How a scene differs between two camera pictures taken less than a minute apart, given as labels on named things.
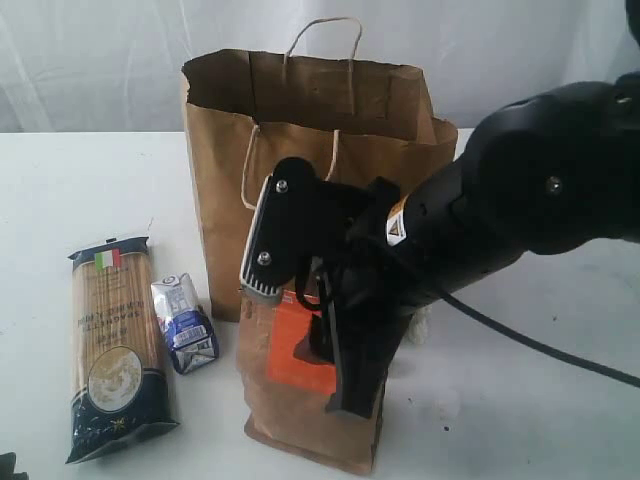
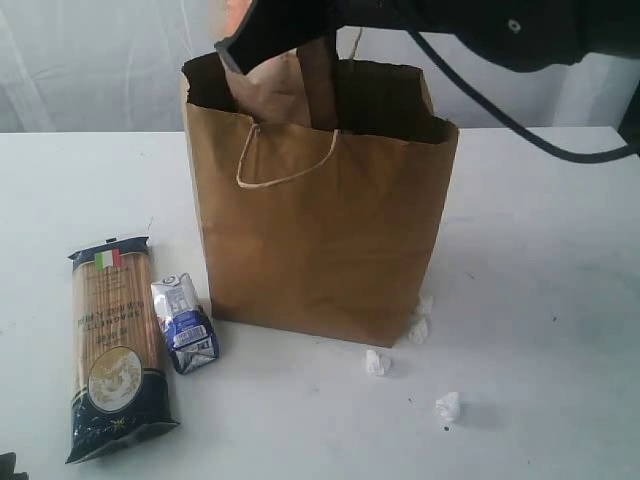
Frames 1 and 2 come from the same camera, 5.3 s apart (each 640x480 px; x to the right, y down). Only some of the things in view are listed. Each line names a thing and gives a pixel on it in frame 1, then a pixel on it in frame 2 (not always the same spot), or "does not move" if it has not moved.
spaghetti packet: (120, 391) does not move
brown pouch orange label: (285, 398) to (274, 92)
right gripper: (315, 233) to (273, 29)
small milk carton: (188, 327) does not move
